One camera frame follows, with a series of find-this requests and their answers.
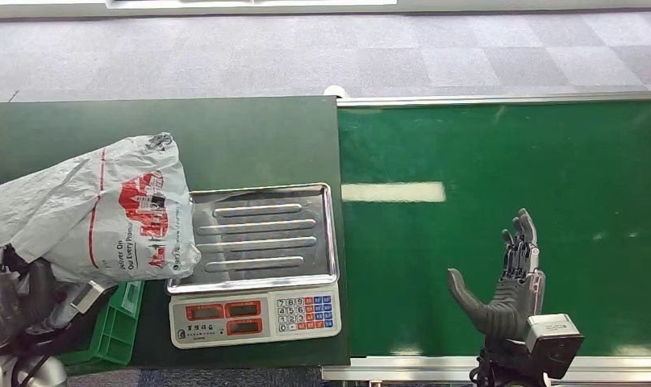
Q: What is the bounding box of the green conveyor belt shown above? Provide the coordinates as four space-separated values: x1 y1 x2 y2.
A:
336 98 651 359

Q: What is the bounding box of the electronic scale with steel tray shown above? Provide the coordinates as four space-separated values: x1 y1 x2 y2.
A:
166 183 342 351

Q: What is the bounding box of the green plastic crate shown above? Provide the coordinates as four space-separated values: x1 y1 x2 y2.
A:
57 280 145 375

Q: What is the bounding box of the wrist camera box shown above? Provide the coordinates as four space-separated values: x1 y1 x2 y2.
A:
523 313 586 381
69 280 108 316

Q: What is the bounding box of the grey SF courier package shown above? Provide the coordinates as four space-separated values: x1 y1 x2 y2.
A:
0 132 202 289

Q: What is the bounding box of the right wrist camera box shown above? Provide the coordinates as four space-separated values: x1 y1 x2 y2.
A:
523 313 586 381

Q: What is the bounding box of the thin aluminium conveyor rail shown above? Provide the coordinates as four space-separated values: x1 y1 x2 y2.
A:
336 89 651 108

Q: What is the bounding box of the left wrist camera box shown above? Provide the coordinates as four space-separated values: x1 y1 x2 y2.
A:
69 280 108 316

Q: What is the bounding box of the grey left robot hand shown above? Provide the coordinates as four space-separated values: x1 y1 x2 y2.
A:
0 243 56 356

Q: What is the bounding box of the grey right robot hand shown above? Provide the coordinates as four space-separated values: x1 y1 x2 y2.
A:
446 208 546 348

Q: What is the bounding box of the wide aluminium conveyor rail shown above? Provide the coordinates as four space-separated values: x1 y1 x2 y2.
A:
322 355 651 385

